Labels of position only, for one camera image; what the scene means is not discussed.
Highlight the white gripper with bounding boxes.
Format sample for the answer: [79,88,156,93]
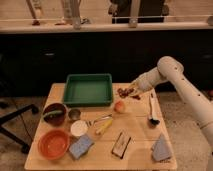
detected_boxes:
[129,77,150,94]

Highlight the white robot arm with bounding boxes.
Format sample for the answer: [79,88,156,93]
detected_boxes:
[129,56,213,149]

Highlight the orange peach fruit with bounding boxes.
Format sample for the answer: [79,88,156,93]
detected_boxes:
[114,101,125,113]

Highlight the white round cup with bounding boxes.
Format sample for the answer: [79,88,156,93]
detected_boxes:
[70,120,88,137]

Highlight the dark brown bowl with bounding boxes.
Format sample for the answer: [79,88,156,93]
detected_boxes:
[42,103,67,126]

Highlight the green plastic tray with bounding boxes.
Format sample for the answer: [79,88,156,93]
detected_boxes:
[62,73,113,107]

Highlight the small metal cup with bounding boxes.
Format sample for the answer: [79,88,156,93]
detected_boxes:
[68,109,81,121]

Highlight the orange plastic bowl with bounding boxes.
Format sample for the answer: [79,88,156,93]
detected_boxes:
[38,129,70,160]

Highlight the green cucumber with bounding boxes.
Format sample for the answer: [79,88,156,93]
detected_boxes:
[43,110,63,118]

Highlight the dark red grape bunch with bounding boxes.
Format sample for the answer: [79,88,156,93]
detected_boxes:
[117,88,140,100]

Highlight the black office chair base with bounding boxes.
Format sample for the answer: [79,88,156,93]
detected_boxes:
[0,102,39,154]

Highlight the blue sponge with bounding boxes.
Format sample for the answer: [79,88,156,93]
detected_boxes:
[69,134,94,159]

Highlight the black ladle spoon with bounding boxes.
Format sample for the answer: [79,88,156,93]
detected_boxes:
[149,94,160,126]

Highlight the yellow corn cob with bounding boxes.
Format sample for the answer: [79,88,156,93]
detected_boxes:
[95,119,113,135]

